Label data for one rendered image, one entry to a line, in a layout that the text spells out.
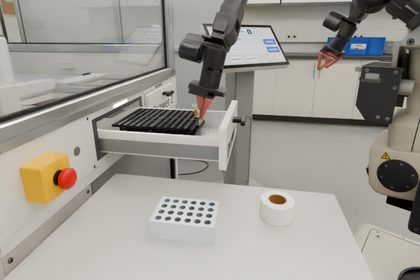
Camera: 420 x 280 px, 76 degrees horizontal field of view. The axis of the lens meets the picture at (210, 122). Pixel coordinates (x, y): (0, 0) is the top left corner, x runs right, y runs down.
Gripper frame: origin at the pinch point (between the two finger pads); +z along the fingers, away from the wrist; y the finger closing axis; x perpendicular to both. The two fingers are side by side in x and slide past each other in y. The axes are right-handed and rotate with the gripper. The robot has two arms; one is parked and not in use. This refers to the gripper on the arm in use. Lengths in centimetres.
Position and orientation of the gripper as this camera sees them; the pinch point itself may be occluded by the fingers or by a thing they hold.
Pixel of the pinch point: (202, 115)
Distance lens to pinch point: 77.9
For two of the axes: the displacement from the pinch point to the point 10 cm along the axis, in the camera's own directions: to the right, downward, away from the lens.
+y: 9.6, 2.6, -0.8
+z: -2.1, 9.1, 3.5
